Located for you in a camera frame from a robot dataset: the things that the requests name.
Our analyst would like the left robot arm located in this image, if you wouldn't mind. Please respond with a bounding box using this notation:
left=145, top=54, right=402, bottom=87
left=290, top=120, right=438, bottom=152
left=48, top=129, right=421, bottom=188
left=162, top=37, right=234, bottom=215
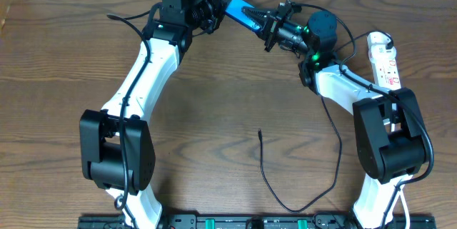
left=79, top=0, right=231, bottom=228

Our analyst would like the white charger adapter plug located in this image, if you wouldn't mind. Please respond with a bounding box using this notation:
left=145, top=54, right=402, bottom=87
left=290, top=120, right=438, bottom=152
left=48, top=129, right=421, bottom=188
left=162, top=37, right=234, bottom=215
left=367, top=31, right=396, bottom=56

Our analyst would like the white power strip cord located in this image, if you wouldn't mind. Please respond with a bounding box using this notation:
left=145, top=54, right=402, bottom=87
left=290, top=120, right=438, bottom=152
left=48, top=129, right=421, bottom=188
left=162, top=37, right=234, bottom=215
left=391, top=103, right=411, bottom=229

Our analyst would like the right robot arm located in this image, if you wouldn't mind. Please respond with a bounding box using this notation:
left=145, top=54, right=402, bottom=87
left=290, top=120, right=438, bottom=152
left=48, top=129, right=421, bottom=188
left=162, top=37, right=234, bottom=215
left=230, top=1, right=435, bottom=228

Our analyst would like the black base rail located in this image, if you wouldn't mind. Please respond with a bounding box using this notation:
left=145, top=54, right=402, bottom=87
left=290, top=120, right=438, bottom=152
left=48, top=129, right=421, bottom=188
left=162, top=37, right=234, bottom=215
left=76, top=212, right=437, bottom=229

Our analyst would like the blue Galaxy smartphone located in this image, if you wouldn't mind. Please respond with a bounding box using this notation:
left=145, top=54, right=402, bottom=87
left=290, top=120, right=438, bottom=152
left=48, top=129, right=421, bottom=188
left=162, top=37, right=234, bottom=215
left=225, top=0, right=261, bottom=33

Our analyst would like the white power strip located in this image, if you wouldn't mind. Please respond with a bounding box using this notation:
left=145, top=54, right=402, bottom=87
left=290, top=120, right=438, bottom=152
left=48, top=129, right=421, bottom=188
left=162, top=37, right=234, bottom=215
left=368, top=44, right=401, bottom=90

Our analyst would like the black charging cable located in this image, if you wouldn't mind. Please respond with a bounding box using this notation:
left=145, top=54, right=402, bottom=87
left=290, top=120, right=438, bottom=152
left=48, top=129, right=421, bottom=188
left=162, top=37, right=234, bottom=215
left=257, top=30, right=395, bottom=214

